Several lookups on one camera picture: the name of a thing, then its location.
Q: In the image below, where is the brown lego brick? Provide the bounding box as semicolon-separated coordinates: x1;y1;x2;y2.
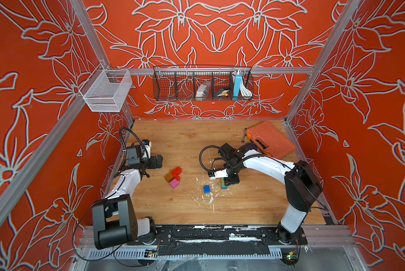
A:
164;173;175;182

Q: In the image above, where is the small red lego brick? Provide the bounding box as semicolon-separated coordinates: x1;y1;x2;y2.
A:
171;167;182;181

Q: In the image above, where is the small blue lego brick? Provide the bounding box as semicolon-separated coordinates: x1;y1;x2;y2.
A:
203;185;211;194

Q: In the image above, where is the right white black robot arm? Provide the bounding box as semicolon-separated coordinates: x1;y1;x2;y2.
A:
199;143;323;245

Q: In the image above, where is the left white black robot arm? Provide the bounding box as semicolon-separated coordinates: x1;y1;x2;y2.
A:
91;127;163;250

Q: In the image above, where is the dark round disc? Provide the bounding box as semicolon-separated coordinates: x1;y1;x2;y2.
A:
245;142;258;150

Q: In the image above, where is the screwdriver bit beside case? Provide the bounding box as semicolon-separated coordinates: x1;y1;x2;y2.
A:
241;128;247;143

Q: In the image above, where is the orange plastic tool case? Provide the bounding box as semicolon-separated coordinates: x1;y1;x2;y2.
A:
245;121;296;159

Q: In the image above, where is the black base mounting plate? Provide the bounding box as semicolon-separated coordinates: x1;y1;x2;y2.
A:
153;225;308;257

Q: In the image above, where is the grey plastic bag in basket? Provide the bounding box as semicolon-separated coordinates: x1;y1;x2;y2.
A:
195;82;211;101

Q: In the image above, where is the black item in basket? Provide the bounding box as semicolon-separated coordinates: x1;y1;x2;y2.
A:
213;88;230;98

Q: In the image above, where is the light blue box in basket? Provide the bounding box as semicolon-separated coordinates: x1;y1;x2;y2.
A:
232;72;242;100

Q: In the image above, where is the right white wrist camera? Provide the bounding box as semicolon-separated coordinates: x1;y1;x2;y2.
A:
208;169;228;180

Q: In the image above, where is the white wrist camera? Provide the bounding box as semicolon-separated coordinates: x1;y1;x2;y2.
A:
141;140;152;159
208;169;228;180

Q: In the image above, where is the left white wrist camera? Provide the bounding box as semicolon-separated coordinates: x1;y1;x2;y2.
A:
141;140;152;159

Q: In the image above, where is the black wire wall basket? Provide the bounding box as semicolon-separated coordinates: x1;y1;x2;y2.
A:
153;65;254;102

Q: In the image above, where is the white cable bundle in basket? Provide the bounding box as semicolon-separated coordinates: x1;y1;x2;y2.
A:
239;78;253;100

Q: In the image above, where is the clear acrylic wall box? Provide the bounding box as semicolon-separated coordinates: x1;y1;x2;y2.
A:
81;70;133;112

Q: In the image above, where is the white slotted cable duct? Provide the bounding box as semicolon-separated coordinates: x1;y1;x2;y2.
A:
86;248;158;260

